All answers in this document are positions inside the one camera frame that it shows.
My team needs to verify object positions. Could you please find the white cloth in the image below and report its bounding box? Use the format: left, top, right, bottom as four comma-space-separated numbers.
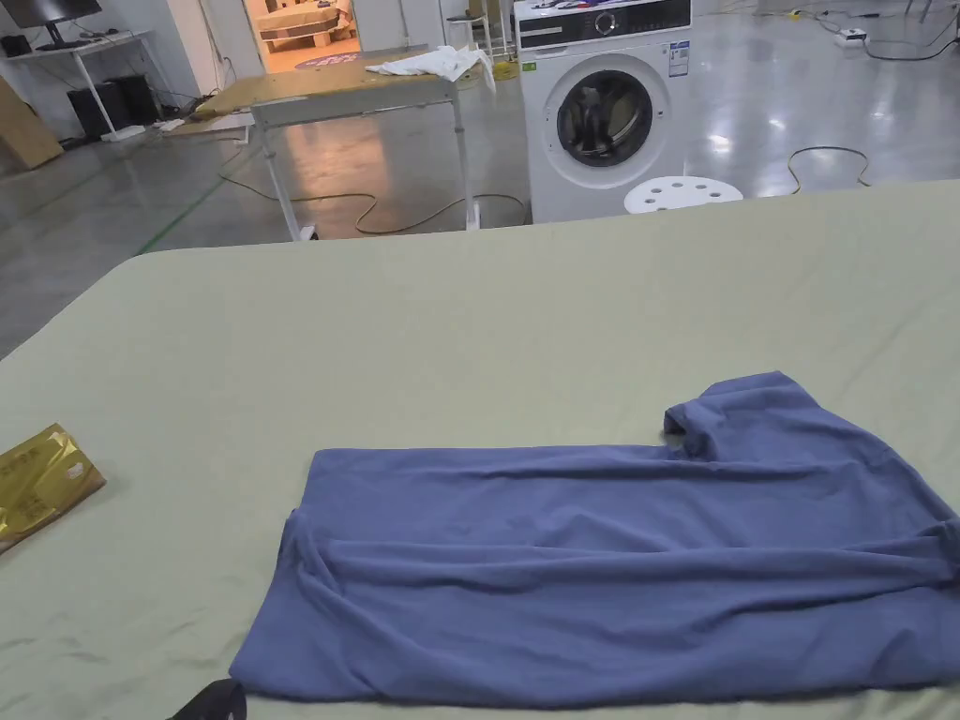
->
365, 45, 498, 95

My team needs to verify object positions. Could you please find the white round stool with holes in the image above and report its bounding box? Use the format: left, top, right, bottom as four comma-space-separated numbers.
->
623, 175, 744, 218

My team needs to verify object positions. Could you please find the blue shirt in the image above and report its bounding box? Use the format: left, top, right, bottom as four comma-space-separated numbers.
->
228, 370, 960, 710

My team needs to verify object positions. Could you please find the white washing machine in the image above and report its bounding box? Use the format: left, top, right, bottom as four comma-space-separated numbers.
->
513, 0, 693, 225

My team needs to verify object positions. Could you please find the black computer tower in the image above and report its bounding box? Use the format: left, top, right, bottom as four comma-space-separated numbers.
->
67, 81, 125, 140

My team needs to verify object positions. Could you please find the wooden folding table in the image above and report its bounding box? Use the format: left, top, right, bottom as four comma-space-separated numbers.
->
193, 55, 488, 243

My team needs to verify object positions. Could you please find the gold tissue pack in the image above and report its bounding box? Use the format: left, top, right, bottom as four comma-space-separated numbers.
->
0, 423, 108, 555

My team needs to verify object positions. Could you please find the white desk with monitor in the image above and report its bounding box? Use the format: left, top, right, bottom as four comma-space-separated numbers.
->
0, 0, 155, 143

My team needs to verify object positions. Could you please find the bed with pale green sheet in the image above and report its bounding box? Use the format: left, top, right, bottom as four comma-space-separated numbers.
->
0, 178, 960, 720

